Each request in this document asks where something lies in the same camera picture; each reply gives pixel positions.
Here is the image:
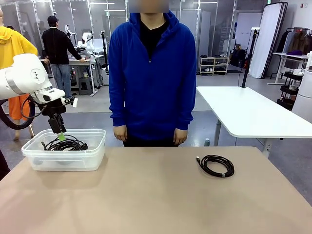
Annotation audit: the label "white folding partition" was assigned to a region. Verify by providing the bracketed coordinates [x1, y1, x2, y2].
[248, 1, 288, 79]

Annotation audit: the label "wooden shoe rack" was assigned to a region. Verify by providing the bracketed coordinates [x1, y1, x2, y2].
[199, 56, 230, 76]

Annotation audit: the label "clear plastic storage container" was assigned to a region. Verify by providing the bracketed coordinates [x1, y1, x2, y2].
[21, 128, 107, 172]

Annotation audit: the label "thin black USB cable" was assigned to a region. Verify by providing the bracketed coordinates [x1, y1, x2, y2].
[195, 154, 235, 178]

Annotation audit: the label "grey step stool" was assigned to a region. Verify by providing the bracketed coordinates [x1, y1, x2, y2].
[78, 77, 94, 96]

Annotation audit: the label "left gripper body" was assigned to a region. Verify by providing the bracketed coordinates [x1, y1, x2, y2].
[36, 98, 68, 120]

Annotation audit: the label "black bags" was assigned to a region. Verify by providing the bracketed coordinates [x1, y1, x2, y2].
[230, 48, 249, 68]

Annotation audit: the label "person's right hand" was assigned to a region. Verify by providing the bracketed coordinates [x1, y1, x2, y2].
[114, 125, 128, 142]

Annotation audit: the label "large white table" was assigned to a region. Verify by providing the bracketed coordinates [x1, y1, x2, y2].
[196, 85, 312, 152]

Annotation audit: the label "black bulky object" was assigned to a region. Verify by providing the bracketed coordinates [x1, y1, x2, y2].
[0, 149, 11, 181]

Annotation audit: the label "grey workshop desk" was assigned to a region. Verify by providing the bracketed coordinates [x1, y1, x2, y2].
[68, 55, 102, 97]

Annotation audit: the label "clothes rack with coats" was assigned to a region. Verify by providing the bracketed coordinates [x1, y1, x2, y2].
[277, 27, 312, 56]

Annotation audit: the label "black pole with white head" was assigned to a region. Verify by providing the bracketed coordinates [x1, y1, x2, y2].
[240, 27, 261, 88]

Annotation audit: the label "small white background robot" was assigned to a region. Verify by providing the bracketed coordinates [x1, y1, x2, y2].
[77, 31, 95, 54]

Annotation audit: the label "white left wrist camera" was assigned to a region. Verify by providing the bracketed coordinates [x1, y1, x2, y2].
[60, 96, 78, 108]

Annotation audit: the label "person's right forearm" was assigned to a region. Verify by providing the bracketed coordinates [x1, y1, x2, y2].
[109, 92, 129, 127]

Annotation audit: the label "thick black braided cable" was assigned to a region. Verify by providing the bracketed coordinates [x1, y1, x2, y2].
[40, 134, 85, 151]

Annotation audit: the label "person in yellow hoodie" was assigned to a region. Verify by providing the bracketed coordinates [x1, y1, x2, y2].
[0, 9, 39, 142]

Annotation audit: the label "person in black sweater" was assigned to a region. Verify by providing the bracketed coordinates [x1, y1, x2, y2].
[42, 16, 86, 99]

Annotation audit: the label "person's left forearm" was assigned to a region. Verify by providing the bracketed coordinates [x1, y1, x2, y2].
[175, 92, 196, 131]

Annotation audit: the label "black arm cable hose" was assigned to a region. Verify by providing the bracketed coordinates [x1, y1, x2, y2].
[0, 96, 47, 130]

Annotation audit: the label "person's left hand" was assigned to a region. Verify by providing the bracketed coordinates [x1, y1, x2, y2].
[173, 129, 188, 146]

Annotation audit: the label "small white desk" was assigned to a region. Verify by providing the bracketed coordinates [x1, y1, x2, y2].
[267, 51, 312, 85]

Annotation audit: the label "black utility cart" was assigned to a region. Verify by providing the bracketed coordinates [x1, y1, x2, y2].
[276, 70, 304, 111]

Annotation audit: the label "person in blue hoodie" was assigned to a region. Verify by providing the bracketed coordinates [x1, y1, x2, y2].
[108, 0, 197, 147]

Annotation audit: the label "black tripod stand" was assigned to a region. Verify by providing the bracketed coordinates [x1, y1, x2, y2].
[100, 30, 111, 74]

